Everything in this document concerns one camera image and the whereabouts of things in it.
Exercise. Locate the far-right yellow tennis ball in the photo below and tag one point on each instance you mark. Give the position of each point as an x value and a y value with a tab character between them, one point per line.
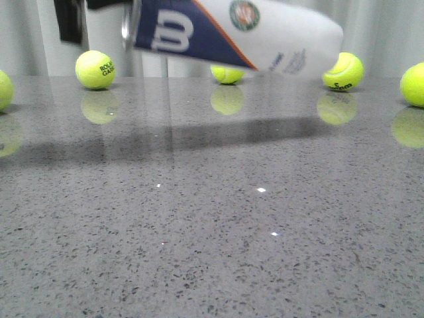
412	85

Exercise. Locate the yellow Wilson tennis ball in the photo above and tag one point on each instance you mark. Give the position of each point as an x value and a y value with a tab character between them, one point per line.
345	74

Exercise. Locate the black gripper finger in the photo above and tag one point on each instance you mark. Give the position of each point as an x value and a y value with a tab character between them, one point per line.
69	15

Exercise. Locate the grey-white pleated curtain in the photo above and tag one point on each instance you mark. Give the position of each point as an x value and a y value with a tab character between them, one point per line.
386	35

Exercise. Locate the far-left yellow tennis ball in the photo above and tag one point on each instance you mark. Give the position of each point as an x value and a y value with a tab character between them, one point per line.
6	90

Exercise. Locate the white blue tennis ball can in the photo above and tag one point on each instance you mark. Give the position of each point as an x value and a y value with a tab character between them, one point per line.
267	36

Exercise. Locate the yellow Roland Garros tennis ball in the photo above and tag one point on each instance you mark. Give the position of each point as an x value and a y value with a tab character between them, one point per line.
95	70

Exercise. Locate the centre yellow tennis ball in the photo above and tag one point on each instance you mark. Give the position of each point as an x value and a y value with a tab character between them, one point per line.
225	75

